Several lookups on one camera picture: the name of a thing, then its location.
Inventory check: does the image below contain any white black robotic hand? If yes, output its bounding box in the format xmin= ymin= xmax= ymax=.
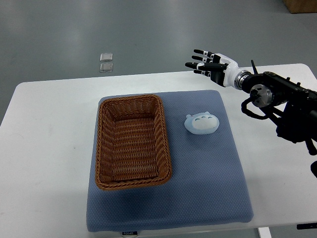
xmin=185 ymin=49 xmax=250 ymax=90

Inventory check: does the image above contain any blue white plush toy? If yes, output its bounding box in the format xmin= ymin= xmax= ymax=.
xmin=184 ymin=112 xmax=220 ymax=135

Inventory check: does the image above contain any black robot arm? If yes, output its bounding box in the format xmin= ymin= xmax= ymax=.
xmin=238 ymin=65 xmax=317 ymax=156

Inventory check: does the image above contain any brown wicker basket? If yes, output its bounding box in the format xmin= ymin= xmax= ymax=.
xmin=95 ymin=94 xmax=172 ymax=190

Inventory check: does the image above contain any brown cardboard box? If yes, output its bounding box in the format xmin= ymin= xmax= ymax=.
xmin=283 ymin=0 xmax=317 ymax=14

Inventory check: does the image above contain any blue foam cushion mat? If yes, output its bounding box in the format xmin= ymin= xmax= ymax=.
xmin=86 ymin=90 xmax=253 ymax=232

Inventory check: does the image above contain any lower metal floor plate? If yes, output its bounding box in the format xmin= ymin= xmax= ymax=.
xmin=100 ymin=63 xmax=113 ymax=72

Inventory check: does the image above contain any metal floor plate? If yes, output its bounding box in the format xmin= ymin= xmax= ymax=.
xmin=100 ymin=63 xmax=113 ymax=72
xmin=100 ymin=53 xmax=113 ymax=62

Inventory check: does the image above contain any upper metal floor plate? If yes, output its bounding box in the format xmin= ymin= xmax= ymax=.
xmin=100 ymin=53 xmax=113 ymax=62

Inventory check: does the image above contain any white table leg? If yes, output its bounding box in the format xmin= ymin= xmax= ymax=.
xmin=258 ymin=227 xmax=272 ymax=238

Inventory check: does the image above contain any black table control panel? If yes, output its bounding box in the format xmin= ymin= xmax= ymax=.
xmin=296 ymin=223 xmax=317 ymax=230

